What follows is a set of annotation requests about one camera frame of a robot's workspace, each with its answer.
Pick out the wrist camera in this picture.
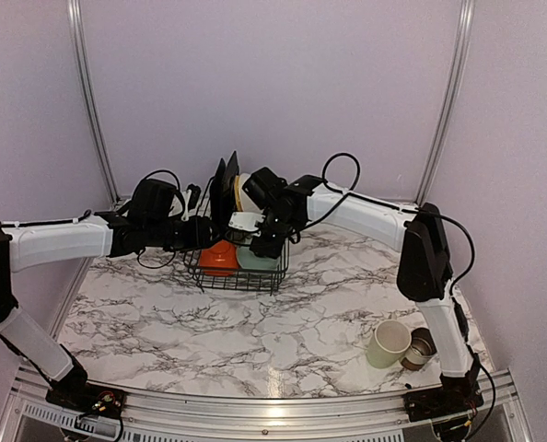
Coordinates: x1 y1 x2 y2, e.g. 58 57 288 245
127 178 201 225
228 212 264 236

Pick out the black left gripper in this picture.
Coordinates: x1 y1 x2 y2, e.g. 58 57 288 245
145 214 225 252

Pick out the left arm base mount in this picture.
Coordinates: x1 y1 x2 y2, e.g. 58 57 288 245
46 363 126 419

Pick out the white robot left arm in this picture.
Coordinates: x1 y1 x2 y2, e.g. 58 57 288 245
0 212 216 410

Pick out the black wire dish rack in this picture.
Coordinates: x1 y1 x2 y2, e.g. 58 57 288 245
183 177 290 296

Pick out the aluminium frame rail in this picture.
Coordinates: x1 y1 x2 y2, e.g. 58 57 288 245
0 366 532 441

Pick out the yellow polka dot plate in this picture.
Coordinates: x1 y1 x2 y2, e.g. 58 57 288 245
233 176 243 212

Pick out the white square floral plate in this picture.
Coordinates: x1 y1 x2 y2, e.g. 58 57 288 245
223 151 239 216

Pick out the round brown rim floral plate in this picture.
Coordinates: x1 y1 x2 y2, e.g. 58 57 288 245
239 173 262 214

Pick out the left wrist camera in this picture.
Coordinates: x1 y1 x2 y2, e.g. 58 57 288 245
127 178 201 225

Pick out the black square floral plate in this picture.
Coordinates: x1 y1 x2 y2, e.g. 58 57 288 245
209 158 232 230

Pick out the light green ceramic bowl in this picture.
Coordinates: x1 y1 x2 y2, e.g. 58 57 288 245
236 246 283 272

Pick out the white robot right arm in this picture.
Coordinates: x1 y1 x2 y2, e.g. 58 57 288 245
240 169 474 413

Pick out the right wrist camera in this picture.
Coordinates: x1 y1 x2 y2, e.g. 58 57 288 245
228 212 264 236

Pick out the light green mug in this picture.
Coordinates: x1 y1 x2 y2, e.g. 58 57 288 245
367 320 412 369

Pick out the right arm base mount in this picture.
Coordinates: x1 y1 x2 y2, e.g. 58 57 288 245
403 360 484 422

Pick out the white ceramic bowl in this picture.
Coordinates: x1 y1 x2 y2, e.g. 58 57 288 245
198 240 239 276

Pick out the brown grey metal-lined cup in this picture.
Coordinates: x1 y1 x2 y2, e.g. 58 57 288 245
401 327 437 371

